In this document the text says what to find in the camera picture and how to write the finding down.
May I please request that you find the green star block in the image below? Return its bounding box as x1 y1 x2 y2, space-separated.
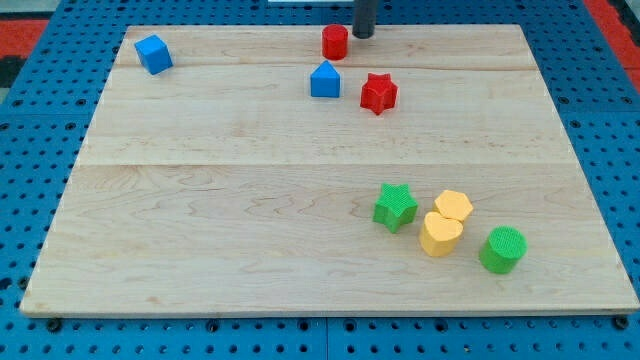
372 183 418 233

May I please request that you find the red star block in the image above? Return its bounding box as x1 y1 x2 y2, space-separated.
360 73 398 115

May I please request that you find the yellow hexagon block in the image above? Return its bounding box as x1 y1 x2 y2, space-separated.
433 190 474 223

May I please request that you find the light wooden board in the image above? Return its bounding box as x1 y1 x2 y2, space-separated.
20 25 639 318

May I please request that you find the blue pentagon house block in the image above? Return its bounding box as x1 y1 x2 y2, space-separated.
310 60 341 98

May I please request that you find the yellow heart block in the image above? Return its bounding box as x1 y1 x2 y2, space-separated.
419 211 464 257

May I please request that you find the red cylinder block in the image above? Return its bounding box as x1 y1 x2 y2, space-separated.
321 24 349 60

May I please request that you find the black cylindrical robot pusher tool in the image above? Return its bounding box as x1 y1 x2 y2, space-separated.
352 0 378 39

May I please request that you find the green cylinder block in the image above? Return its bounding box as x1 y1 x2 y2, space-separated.
479 226 528 274

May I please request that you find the blue cube block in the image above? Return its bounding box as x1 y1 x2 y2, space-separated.
134 35 173 75

